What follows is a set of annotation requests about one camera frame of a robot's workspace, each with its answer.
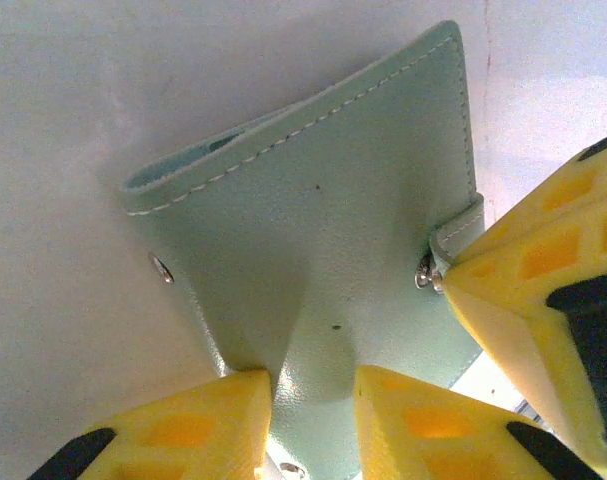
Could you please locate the green leather card holder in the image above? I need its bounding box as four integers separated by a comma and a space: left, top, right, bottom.
118, 19, 487, 480

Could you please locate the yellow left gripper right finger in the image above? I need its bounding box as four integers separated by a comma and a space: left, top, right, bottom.
354, 363, 607, 480

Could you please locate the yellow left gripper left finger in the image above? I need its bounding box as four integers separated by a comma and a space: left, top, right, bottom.
26, 368, 275, 480

